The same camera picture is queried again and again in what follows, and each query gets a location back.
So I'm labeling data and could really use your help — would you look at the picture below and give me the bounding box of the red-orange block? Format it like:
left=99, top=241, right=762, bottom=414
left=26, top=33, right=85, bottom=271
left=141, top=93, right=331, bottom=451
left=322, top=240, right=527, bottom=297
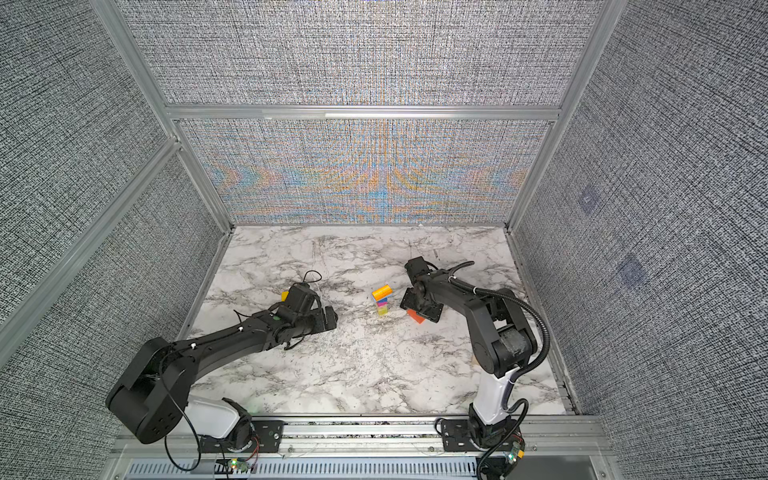
left=407, top=309, right=425, bottom=324

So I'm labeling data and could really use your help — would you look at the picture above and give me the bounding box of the orange cylinder block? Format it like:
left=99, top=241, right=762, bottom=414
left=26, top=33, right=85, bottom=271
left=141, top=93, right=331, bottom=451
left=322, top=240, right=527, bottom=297
left=372, top=285, right=393, bottom=302

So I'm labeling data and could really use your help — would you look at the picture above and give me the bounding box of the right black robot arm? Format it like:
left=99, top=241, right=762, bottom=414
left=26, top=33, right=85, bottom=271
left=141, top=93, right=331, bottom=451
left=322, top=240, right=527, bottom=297
left=400, top=256, right=551, bottom=449

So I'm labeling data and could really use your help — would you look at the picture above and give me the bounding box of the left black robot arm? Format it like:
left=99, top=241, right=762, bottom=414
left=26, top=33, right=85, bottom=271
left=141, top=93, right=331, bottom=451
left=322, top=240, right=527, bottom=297
left=105, top=282, right=338, bottom=451

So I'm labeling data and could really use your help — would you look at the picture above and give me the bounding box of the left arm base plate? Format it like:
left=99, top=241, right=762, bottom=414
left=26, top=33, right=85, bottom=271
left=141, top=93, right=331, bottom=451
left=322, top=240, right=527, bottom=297
left=201, top=420, right=285, bottom=455

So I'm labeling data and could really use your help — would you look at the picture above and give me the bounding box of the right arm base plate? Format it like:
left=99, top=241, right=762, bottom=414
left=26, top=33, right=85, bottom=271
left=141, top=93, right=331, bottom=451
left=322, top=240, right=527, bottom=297
left=434, top=418, right=513, bottom=452

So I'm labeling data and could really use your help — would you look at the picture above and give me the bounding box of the aluminium front rail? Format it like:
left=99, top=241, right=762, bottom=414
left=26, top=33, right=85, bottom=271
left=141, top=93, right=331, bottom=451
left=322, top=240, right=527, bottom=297
left=100, top=414, right=624, bottom=479

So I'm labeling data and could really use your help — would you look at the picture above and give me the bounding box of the aluminium enclosure frame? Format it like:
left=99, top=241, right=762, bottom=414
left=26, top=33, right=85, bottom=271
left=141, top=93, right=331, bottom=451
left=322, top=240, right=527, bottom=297
left=1, top=1, right=609, bottom=424

